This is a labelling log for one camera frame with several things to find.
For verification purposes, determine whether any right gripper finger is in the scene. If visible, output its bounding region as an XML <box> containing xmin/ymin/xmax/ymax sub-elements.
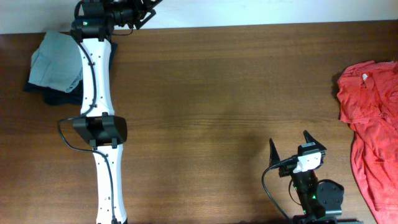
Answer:
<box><xmin>303</xmin><ymin>130</ymin><xmax>326</xmax><ymax>151</ymax></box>
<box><xmin>269</xmin><ymin>138</ymin><xmax>280</xmax><ymax>167</ymax></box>

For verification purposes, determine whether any light blue t-shirt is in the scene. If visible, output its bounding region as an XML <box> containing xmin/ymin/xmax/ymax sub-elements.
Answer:
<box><xmin>29</xmin><ymin>31</ymin><xmax>82</xmax><ymax>93</ymax></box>

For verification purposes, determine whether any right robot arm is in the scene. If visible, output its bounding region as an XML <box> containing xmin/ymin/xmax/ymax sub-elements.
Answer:
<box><xmin>261</xmin><ymin>131</ymin><xmax>360</xmax><ymax>224</ymax></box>

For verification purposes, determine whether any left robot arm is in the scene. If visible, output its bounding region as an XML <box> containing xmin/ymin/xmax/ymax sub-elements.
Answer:
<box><xmin>70</xmin><ymin>0</ymin><xmax>161</xmax><ymax>224</ymax></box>

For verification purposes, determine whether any red t-shirt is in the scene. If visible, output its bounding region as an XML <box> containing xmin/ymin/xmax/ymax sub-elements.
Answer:
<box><xmin>336</xmin><ymin>61</ymin><xmax>397</xmax><ymax>223</ymax></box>

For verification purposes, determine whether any folded dark navy garment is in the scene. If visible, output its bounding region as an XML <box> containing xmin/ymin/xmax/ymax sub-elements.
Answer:
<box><xmin>24</xmin><ymin>34</ymin><xmax>119</xmax><ymax>107</ymax></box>

